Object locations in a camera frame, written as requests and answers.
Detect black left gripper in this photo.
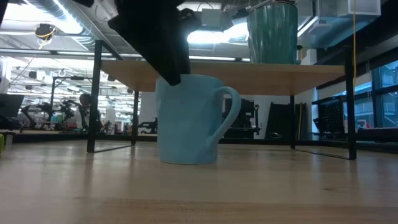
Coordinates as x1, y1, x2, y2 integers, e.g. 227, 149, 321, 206
107, 0, 203, 86

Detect light blue mug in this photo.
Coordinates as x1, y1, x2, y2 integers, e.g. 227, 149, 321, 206
155, 73, 242, 165

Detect large teal ribbed mug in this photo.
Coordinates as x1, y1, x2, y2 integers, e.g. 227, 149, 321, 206
247, 1, 299, 65

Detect wooden shelf with black legs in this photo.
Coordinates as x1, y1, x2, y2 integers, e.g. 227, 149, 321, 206
86, 39, 358, 161

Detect black equipment rack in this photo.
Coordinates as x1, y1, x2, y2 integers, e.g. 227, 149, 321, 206
223, 98, 261, 139

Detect person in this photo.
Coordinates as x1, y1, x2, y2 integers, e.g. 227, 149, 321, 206
75, 93, 94, 130

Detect black leaning panel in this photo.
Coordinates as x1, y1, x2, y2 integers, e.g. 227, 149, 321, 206
266, 101, 307, 141

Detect black background robot arms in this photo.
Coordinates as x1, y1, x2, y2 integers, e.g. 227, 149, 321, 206
18, 99, 77, 130

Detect black monitor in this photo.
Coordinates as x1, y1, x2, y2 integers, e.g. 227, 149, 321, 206
0, 94, 25, 130

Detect black pegboard cart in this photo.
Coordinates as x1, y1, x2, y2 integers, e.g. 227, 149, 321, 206
312, 95, 348, 141

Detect black hanging ceiling camera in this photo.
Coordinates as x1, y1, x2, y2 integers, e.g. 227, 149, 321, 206
34, 23, 57, 41

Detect yellow hanging cable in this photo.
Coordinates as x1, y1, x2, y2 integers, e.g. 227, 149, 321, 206
353, 0, 357, 52

